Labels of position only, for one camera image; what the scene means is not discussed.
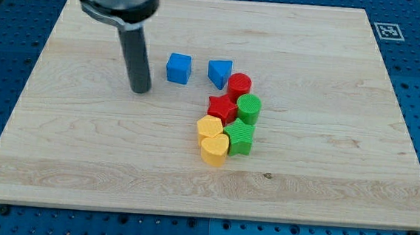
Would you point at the yellow heart block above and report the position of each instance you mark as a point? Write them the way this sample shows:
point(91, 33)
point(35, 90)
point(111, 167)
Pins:
point(214, 150)

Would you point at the yellow pentagon block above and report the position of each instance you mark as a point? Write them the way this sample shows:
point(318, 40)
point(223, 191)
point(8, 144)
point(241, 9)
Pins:
point(208, 126)

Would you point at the red star block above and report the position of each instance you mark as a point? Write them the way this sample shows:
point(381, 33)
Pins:
point(223, 108)

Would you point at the green star block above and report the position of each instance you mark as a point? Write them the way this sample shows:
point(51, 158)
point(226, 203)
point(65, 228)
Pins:
point(240, 135)

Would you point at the green cylinder block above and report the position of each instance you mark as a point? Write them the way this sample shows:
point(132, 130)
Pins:
point(249, 107)

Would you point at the red cylinder block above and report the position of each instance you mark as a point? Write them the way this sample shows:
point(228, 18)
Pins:
point(238, 84)

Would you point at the blue triangle block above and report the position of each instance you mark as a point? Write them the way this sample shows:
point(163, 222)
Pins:
point(219, 72)

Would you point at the blue cube block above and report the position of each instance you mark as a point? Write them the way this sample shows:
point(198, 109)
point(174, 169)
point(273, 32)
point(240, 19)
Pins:
point(178, 68)

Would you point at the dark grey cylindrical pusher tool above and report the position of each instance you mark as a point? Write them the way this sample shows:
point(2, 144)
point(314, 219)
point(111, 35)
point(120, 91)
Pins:
point(136, 59)

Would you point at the wooden board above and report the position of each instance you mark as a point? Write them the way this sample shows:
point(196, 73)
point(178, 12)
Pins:
point(330, 146)

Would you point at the white fiducial marker tag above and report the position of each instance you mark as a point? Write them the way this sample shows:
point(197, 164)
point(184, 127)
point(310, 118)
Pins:
point(388, 31)

